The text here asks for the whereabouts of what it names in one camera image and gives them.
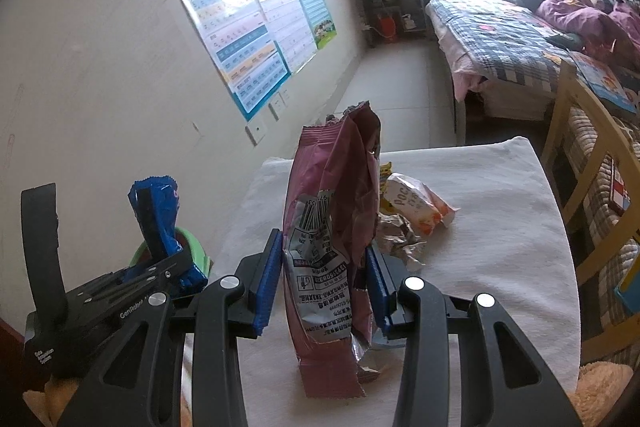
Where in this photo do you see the white orange snack packet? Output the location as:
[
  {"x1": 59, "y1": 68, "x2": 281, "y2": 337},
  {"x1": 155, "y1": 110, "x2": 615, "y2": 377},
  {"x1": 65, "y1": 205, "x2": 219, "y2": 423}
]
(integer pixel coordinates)
[{"x1": 386, "y1": 173, "x2": 461, "y2": 236}]

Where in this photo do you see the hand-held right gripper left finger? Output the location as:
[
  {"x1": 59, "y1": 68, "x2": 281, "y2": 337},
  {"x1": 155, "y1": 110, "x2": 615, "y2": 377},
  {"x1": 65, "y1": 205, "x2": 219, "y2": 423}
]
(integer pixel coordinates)
[{"x1": 57, "y1": 228, "x2": 283, "y2": 427}]

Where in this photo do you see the crumpled silver wrapper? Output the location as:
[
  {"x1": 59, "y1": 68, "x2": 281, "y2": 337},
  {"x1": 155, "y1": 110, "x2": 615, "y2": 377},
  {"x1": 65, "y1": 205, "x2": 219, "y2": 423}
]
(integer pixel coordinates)
[{"x1": 375, "y1": 212, "x2": 427, "y2": 273}]

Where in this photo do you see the teal plastic box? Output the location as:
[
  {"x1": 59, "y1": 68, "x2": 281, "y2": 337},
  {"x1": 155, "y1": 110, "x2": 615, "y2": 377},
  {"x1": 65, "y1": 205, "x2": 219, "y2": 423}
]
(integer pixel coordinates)
[{"x1": 615, "y1": 282, "x2": 640, "y2": 308}]

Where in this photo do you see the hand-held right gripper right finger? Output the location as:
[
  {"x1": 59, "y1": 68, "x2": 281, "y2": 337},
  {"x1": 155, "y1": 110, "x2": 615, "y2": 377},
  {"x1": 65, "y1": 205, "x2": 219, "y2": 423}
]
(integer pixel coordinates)
[{"x1": 365, "y1": 247, "x2": 583, "y2": 427}]

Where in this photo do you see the blue snack wrapper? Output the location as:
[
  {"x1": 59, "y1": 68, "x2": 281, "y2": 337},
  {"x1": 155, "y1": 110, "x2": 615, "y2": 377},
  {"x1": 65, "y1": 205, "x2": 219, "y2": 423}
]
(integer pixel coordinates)
[{"x1": 127, "y1": 176, "x2": 208, "y2": 294}]

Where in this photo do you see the red white box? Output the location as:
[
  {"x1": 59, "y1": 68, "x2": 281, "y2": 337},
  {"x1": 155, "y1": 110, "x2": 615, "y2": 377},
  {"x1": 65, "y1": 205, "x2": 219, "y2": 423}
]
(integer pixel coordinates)
[{"x1": 607, "y1": 157, "x2": 633, "y2": 212}]

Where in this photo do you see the blue bordered wall poster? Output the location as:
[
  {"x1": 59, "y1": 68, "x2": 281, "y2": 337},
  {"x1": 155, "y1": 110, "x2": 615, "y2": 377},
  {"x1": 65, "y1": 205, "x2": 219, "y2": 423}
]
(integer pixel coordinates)
[{"x1": 172, "y1": 0, "x2": 292, "y2": 122}]

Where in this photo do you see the green plastic bin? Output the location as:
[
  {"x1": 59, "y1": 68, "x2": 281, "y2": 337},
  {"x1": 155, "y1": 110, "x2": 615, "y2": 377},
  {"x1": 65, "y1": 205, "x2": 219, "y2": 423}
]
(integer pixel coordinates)
[{"x1": 129, "y1": 227, "x2": 213, "y2": 288}]

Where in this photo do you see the colourful picture book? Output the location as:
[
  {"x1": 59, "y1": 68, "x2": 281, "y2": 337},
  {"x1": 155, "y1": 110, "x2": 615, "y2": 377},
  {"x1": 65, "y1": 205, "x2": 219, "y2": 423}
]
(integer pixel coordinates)
[{"x1": 567, "y1": 52, "x2": 638, "y2": 115}]

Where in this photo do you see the white towel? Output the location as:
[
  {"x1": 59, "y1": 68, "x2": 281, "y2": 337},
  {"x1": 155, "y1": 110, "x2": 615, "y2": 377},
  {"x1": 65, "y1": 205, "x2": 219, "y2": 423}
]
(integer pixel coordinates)
[{"x1": 182, "y1": 136, "x2": 583, "y2": 390}]

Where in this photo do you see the bed with plaid quilt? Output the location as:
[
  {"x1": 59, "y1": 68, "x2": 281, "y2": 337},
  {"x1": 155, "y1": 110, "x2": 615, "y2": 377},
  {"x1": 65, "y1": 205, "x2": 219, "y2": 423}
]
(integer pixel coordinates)
[{"x1": 425, "y1": 0, "x2": 591, "y2": 108}]

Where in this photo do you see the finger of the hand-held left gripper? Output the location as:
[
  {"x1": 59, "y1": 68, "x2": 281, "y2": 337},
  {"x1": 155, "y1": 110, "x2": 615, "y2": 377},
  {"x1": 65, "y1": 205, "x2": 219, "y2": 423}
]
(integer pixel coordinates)
[{"x1": 134, "y1": 184, "x2": 173, "y2": 265}]

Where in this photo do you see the yellow snack wrapper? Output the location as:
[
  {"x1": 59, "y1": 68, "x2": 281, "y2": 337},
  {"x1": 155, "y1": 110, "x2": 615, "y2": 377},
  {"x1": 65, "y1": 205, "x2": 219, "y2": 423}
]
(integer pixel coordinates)
[{"x1": 378, "y1": 162, "x2": 396, "y2": 215}]

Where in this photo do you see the plaid seat cushion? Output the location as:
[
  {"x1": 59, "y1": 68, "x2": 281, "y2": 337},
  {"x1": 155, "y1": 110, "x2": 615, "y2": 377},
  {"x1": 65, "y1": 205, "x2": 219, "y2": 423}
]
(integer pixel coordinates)
[{"x1": 562, "y1": 107, "x2": 640, "y2": 308}]

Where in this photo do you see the wooden chair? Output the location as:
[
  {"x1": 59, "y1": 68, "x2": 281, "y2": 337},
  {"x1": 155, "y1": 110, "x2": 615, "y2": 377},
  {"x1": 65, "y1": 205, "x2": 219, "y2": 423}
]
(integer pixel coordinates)
[{"x1": 541, "y1": 59, "x2": 640, "y2": 365}]

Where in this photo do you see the white wall poster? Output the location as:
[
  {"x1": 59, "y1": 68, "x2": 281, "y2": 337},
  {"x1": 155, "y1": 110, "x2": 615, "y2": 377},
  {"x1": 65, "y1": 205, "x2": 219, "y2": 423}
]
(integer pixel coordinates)
[{"x1": 245, "y1": 0, "x2": 318, "y2": 75}]

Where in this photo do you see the green bordered wall poster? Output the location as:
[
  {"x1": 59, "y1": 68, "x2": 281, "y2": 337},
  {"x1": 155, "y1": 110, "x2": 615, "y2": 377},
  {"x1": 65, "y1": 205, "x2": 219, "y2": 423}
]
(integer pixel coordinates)
[{"x1": 287, "y1": 0, "x2": 338, "y2": 50}]

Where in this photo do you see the maroon snack bag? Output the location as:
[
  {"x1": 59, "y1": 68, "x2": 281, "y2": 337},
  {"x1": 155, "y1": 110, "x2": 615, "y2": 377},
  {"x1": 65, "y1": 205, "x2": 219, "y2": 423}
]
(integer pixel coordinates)
[{"x1": 282, "y1": 102, "x2": 383, "y2": 400}]

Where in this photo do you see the purple duvet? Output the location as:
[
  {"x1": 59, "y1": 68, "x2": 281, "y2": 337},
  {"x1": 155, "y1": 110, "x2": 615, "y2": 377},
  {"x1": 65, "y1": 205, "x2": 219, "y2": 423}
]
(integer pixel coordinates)
[{"x1": 537, "y1": 0, "x2": 640, "y2": 68}]

